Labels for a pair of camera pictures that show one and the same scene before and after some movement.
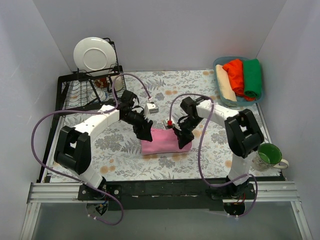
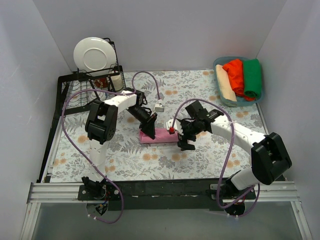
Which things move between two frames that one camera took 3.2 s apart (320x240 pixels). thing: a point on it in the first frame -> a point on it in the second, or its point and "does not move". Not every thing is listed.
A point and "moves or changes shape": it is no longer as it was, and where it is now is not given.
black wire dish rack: [85, 90] does not move
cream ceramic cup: [118, 82] does not move
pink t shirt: [164, 140] moves or changes shape
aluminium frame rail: [276, 192] does not move
